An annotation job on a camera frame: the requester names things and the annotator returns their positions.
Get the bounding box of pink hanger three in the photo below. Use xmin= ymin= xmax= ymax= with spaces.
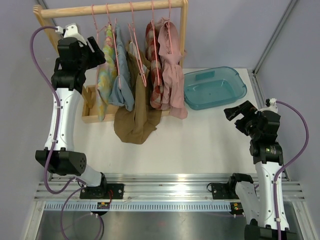
xmin=128 ymin=2 xmax=147 ymax=87

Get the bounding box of pink hanger two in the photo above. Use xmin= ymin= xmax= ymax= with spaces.
xmin=105 ymin=3 xmax=123 ymax=89

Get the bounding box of wooden clothes rack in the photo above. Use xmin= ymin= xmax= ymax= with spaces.
xmin=33 ymin=0 xmax=189 ymax=124

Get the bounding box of teal plastic bin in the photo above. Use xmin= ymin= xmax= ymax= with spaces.
xmin=184 ymin=66 xmax=247 ymax=111

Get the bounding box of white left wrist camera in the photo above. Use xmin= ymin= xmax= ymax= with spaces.
xmin=55 ymin=23 xmax=87 ymax=47

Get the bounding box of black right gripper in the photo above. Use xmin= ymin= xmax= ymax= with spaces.
xmin=224 ymin=100 xmax=261 ymax=140

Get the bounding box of white slotted cable duct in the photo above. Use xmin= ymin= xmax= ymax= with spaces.
xmin=44 ymin=201 xmax=231 ymax=212

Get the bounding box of brown garment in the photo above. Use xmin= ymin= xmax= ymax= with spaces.
xmin=114 ymin=42 xmax=162 ymax=145

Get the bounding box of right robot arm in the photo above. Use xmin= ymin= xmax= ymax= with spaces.
xmin=224 ymin=98 xmax=298 ymax=240

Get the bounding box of light blue shirt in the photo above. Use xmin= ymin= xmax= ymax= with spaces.
xmin=109 ymin=25 xmax=135 ymax=112

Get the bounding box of aluminium mounting rail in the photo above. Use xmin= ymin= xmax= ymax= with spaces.
xmin=33 ymin=173 xmax=305 ymax=202

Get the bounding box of pink hanger one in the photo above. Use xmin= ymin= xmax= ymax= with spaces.
xmin=91 ymin=4 xmax=104 ymax=86

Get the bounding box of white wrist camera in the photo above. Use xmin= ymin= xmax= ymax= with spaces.
xmin=259 ymin=98 xmax=278 ymax=114
xmin=55 ymin=23 xmax=87 ymax=47

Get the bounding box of pink hanger four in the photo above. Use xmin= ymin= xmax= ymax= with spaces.
xmin=151 ymin=0 xmax=160 ymax=86

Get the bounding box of pink skirt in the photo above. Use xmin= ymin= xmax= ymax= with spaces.
xmin=158 ymin=20 xmax=188 ymax=120

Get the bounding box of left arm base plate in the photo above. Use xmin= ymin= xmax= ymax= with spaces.
xmin=79 ymin=183 xmax=125 ymax=200

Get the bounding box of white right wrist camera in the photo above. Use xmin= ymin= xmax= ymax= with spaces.
xmin=259 ymin=98 xmax=278 ymax=114

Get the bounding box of red plaid garment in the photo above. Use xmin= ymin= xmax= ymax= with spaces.
xmin=145 ymin=22 xmax=164 ymax=110

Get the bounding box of pink hanger five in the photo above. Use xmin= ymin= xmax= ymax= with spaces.
xmin=166 ymin=0 xmax=176 ymax=55

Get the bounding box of floral pastel garment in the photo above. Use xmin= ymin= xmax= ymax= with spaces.
xmin=96 ymin=24 xmax=118 ymax=122

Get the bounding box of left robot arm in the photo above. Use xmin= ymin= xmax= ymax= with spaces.
xmin=35 ymin=36 xmax=109 ymax=199

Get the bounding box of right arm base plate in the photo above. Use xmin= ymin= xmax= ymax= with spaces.
xmin=206 ymin=182 xmax=239 ymax=200

